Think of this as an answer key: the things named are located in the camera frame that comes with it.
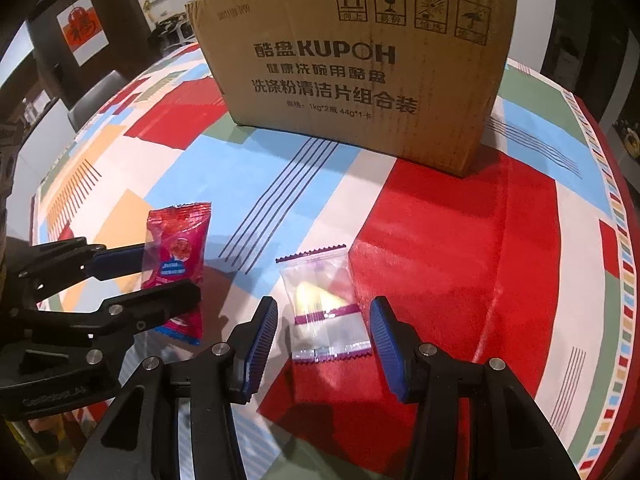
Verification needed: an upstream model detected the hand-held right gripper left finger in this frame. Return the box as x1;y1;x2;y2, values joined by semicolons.
67;295;279;480

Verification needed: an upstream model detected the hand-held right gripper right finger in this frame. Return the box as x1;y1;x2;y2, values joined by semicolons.
369;295;581;480

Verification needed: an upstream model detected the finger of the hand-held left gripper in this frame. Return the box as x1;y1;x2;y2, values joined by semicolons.
17;237;155;291
0;280;202;367

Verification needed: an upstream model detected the pink snack packet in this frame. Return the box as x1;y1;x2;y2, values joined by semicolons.
141;201;212;346

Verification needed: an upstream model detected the clear white snack packet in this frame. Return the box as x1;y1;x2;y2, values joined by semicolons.
275;242;372;365

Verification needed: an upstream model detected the brown cardboard box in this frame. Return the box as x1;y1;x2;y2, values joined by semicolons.
185;0;519;178

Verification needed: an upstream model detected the colourful patchwork tablecloth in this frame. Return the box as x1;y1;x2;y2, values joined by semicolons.
30;42;640;480

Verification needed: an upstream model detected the grey chair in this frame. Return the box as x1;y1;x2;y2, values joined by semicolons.
66;67;133;131

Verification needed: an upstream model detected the white poster with red symbol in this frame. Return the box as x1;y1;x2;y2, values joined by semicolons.
56;0;108;67

